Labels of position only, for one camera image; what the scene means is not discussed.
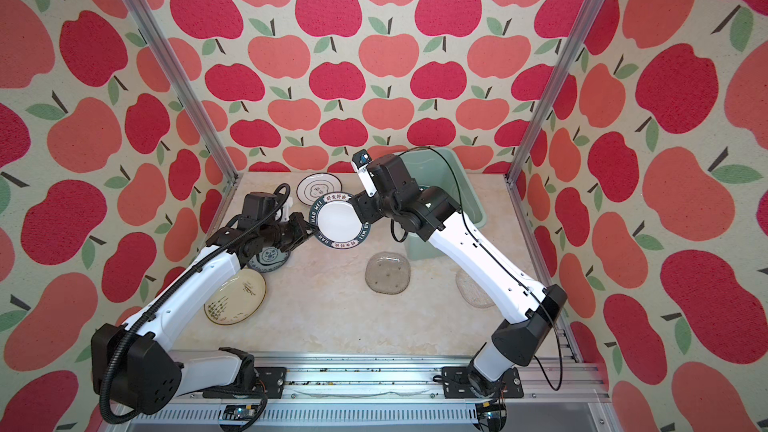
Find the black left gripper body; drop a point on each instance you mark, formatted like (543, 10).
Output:
(287, 234)

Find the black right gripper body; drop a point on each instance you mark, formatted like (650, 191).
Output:
(373, 207)

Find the green rim plate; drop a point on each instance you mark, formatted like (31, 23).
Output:
(336, 223)

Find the white plate blue rim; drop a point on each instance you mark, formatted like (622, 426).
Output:
(317, 185)

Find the cream plate brown rim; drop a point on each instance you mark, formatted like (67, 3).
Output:
(237, 299)

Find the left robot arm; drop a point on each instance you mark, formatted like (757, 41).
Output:
(133, 371)

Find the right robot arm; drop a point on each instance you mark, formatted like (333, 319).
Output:
(529, 308)

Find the mint green plastic bin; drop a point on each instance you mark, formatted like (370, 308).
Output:
(441, 167)

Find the blue floral patterned plate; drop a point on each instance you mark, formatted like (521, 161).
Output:
(269, 259)

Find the clear glass square plate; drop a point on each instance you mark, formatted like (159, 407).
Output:
(388, 273)

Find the clear glass round plate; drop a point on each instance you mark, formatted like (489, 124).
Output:
(471, 292)

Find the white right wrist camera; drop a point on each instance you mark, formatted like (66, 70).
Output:
(360, 161)

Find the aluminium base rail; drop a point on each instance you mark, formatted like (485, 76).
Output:
(312, 391)

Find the aluminium corner post left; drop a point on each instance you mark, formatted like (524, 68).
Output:
(173, 69)

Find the aluminium corner post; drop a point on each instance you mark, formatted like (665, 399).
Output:
(572, 47)
(173, 69)

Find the aluminium corner post right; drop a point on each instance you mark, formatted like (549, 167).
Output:
(572, 47)

